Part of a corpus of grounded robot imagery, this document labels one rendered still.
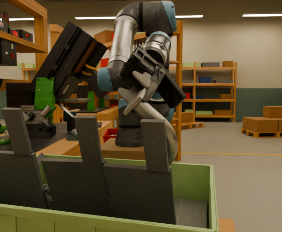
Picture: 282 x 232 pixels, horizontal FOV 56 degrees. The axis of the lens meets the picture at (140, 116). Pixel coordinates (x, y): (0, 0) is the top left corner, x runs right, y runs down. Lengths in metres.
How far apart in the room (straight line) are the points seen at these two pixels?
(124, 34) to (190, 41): 9.87
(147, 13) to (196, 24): 9.89
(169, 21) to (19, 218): 0.84
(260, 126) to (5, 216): 6.90
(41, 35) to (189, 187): 2.13
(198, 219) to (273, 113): 7.18
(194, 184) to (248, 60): 10.42
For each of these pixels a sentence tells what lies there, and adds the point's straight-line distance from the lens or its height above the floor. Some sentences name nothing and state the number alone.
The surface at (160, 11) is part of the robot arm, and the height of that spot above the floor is 1.49.
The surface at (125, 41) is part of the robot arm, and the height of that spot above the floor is 1.36.
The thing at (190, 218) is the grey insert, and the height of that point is 0.85.
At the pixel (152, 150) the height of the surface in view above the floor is 1.08.
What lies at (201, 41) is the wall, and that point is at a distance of 10.89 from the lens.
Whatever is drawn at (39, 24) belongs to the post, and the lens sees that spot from 2.72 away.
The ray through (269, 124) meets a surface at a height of 0.33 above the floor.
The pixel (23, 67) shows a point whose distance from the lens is 11.24.
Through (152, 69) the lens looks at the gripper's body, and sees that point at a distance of 0.61.
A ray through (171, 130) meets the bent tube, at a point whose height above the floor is 1.11.
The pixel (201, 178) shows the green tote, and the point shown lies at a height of 0.92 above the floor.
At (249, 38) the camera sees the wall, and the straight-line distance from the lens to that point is 11.32.
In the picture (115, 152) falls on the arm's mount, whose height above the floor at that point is 0.92.
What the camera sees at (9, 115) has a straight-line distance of 0.68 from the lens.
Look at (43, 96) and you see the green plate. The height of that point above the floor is 1.15.
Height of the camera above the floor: 1.20
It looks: 6 degrees down
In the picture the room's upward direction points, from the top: straight up
